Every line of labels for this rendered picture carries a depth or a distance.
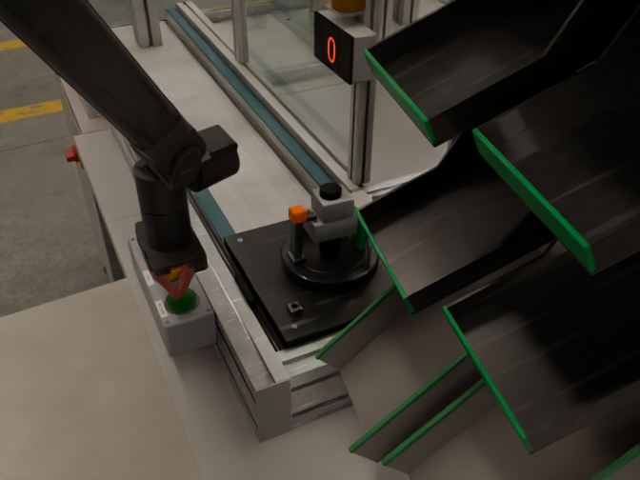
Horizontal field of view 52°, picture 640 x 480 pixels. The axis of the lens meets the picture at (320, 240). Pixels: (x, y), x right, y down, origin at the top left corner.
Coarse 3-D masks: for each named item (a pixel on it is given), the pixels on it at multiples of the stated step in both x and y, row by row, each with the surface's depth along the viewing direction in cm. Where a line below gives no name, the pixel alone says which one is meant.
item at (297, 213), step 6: (294, 210) 87; (300, 210) 87; (306, 210) 87; (294, 216) 86; (300, 216) 87; (306, 216) 87; (312, 216) 88; (294, 222) 87; (300, 222) 87; (294, 228) 88; (300, 228) 88; (294, 234) 89; (300, 234) 89; (294, 240) 89; (300, 240) 90; (294, 246) 90; (300, 246) 90; (294, 252) 91; (300, 252) 91
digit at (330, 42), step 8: (328, 32) 97; (336, 32) 95; (328, 40) 98; (336, 40) 96; (328, 48) 99; (336, 48) 96; (328, 56) 100; (336, 56) 97; (328, 64) 100; (336, 64) 98
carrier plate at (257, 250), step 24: (240, 240) 99; (264, 240) 99; (240, 264) 95; (264, 264) 95; (264, 288) 91; (288, 288) 91; (360, 288) 91; (384, 288) 91; (264, 312) 89; (288, 312) 87; (312, 312) 87; (336, 312) 87; (360, 312) 87; (288, 336) 83; (312, 336) 84
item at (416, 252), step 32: (448, 160) 63; (480, 160) 64; (416, 192) 64; (448, 192) 63; (480, 192) 62; (512, 192) 60; (384, 224) 64; (416, 224) 62; (448, 224) 61; (480, 224) 59; (512, 224) 57; (384, 256) 58; (416, 256) 59; (448, 256) 58; (480, 256) 54; (512, 256) 55; (416, 288) 57; (448, 288) 55
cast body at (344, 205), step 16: (320, 192) 87; (336, 192) 87; (320, 208) 87; (336, 208) 87; (352, 208) 88; (304, 224) 92; (320, 224) 88; (336, 224) 89; (352, 224) 90; (320, 240) 89
